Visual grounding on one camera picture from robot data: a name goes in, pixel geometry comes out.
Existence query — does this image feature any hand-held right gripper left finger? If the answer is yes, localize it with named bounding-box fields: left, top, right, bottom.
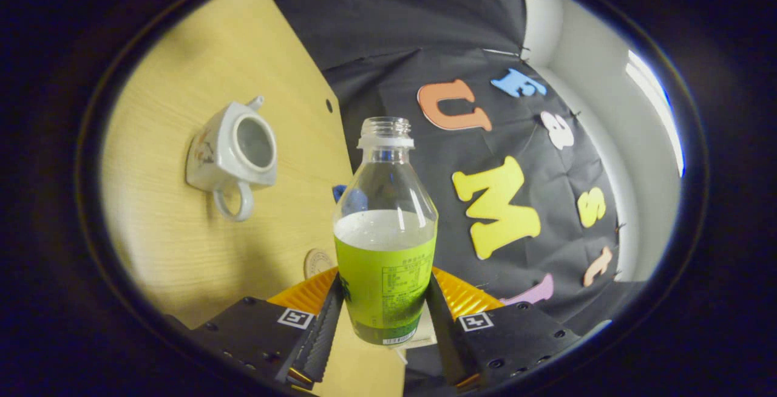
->
left=188, top=266, right=347, bottom=387

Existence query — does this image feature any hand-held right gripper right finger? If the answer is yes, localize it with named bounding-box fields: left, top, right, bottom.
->
left=425, top=266, right=583, bottom=390

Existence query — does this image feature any round brown coaster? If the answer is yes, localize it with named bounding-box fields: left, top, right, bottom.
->
left=304, top=248, right=336, bottom=280

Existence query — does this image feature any green label water bottle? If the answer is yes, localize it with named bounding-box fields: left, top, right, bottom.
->
left=333, top=117, right=439, bottom=346

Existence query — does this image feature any white teacup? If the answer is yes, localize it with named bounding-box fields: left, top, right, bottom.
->
left=185, top=96, right=279, bottom=223

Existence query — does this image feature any black backdrop cloth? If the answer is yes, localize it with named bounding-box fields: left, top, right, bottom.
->
left=264, top=0, right=644, bottom=337

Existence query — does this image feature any blue folded towel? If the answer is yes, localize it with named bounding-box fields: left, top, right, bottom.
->
left=332, top=185, right=366, bottom=213

